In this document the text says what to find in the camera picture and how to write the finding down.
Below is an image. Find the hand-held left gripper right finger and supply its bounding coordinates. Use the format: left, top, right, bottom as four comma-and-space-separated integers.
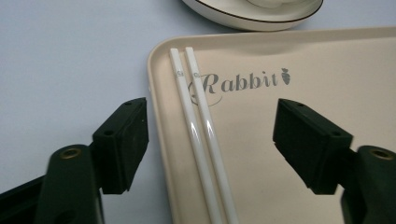
273, 98, 354, 196

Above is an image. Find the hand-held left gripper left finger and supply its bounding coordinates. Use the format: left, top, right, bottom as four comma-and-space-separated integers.
92, 97, 149, 195

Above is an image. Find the beige tray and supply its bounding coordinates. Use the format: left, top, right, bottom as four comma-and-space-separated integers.
147, 26, 396, 224

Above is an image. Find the white bowl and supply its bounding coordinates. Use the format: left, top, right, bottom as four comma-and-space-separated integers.
246, 0, 300, 9

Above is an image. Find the white plate with dark rim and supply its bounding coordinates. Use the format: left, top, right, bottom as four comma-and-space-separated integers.
181, 0, 324, 32

